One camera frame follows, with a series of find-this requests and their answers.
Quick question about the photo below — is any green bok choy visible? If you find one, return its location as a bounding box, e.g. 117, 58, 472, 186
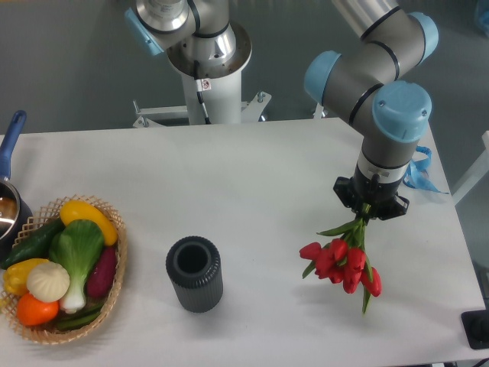
49, 219, 104, 314

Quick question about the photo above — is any purple sweet potato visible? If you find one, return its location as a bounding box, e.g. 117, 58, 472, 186
86, 247, 117, 298

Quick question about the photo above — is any green bean pod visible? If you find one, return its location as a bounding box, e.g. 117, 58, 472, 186
54, 304, 103, 332

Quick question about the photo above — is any blue ribbon strap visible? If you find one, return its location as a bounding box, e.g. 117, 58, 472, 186
403, 145, 450, 195

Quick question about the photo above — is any woven bamboo basket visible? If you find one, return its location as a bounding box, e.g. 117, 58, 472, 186
1, 194, 128, 345

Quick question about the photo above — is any black device at edge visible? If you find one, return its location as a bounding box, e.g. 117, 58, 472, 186
461, 310, 488, 350

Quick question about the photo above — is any blue handled saucepan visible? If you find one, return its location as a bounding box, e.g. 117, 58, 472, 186
1, 110, 32, 260

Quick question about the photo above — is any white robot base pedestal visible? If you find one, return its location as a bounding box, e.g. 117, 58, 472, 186
133, 21, 271, 128

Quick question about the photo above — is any white steamed bun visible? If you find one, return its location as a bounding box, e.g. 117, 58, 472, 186
26, 261, 70, 303

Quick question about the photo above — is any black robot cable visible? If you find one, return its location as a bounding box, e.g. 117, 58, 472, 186
193, 60, 212, 125

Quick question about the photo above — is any yellow bell pepper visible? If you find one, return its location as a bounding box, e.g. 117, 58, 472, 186
3, 258, 48, 297

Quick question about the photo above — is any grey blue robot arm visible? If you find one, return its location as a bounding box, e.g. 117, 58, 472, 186
125, 1, 439, 220

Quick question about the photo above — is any orange fruit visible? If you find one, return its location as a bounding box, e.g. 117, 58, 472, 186
16, 293, 60, 326

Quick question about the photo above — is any red tulip bouquet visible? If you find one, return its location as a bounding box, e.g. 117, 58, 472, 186
299, 204, 383, 313

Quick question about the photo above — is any white frame at right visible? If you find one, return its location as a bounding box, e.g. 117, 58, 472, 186
452, 131, 488, 206

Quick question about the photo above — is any dark grey ribbed vase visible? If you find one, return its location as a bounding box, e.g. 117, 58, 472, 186
165, 235, 223, 313

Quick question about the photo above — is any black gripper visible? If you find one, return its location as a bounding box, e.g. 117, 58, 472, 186
333, 164, 410, 221

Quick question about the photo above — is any dark green cucumber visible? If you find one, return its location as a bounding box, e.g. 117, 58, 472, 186
1, 218, 65, 270

